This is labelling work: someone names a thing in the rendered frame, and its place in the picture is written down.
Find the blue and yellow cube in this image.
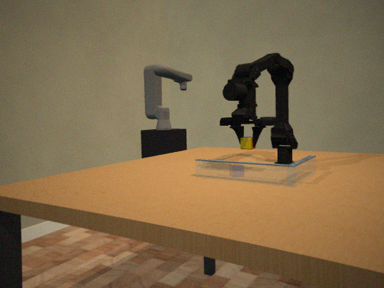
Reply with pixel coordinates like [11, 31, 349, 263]
[240, 137, 256, 150]

